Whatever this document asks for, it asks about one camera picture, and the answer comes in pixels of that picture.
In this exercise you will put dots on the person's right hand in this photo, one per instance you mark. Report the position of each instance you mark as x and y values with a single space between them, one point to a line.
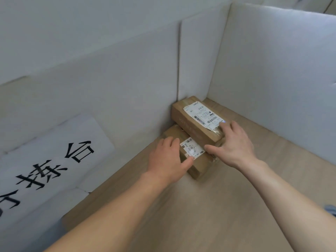
236 149

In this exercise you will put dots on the person's left hand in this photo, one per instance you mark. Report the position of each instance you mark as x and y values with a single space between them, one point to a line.
165 165

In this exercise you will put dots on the box with string knot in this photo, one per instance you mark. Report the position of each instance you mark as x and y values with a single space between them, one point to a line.
202 167

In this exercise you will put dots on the person's left forearm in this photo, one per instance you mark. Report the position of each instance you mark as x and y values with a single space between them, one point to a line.
105 220

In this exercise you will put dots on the person's right forearm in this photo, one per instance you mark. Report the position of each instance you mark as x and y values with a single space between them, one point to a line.
294 207

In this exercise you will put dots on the white partition board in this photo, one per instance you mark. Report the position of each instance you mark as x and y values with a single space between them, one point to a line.
275 76

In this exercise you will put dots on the small grey round table fitting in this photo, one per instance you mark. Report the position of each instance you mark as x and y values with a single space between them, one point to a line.
330 210

